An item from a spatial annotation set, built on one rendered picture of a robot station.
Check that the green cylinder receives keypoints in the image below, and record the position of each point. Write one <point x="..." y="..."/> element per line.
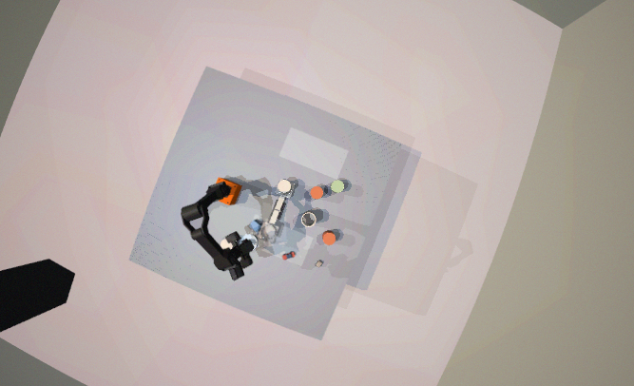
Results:
<point x="337" y="186"/>

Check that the orange cylinder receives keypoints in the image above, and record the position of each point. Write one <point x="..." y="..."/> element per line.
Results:
<point x="316" y="192"/>
<point x="329" y="237"/>

